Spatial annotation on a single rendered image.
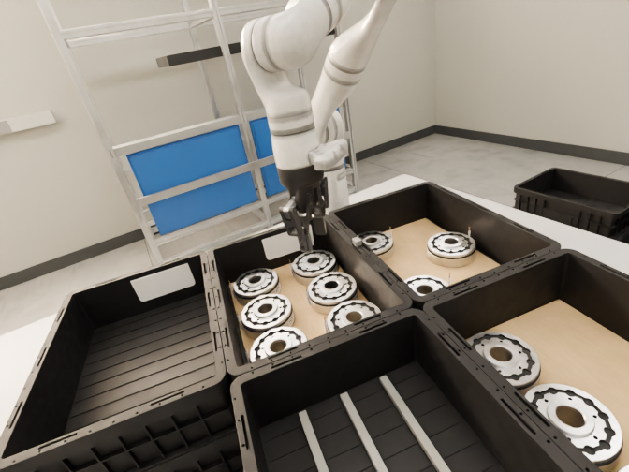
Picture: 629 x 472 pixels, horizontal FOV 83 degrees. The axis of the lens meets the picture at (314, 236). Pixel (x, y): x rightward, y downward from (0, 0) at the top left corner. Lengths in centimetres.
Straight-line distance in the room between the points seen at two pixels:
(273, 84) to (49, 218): 302
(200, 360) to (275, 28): 56
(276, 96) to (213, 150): 199
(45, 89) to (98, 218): 100
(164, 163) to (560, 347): 223
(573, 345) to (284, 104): 58
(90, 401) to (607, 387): 82
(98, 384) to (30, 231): 277
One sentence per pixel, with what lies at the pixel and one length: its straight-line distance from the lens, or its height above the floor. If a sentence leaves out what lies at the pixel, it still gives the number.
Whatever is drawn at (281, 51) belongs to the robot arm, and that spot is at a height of 131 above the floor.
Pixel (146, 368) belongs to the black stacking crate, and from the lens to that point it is 78.
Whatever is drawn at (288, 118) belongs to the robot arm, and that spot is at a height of 122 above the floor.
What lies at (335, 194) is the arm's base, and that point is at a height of 90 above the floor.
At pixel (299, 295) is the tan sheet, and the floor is 83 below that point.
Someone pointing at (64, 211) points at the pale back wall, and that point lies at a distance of 344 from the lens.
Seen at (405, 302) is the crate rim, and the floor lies 93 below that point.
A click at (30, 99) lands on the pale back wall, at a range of 330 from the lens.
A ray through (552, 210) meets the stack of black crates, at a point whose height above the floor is 53.
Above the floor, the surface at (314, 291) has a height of 86.
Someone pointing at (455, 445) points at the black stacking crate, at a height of 83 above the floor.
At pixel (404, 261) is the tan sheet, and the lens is 86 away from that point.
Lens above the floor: 132
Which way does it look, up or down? 29 degrees down
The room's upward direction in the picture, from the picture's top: 11 degrees counter-clockwise
